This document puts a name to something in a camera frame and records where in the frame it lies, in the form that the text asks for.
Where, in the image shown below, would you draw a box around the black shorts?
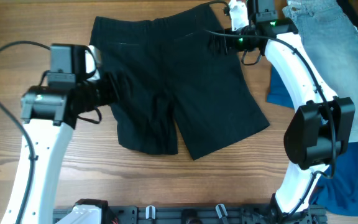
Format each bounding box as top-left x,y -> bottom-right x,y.
90,4 -> 269,159

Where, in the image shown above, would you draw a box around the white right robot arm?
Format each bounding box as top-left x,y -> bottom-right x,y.
213,19 -> 356,223

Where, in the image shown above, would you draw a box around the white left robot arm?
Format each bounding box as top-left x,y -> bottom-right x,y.
2,73 -> 119,223

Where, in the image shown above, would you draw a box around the light blue denim shorts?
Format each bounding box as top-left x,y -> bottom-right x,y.
283,0 -> 358,142

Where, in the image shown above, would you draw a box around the blue t-shirt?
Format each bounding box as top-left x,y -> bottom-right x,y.
266,40 -> 358,217

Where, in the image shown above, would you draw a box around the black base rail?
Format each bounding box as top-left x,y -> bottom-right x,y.
53,203 -> 328,224

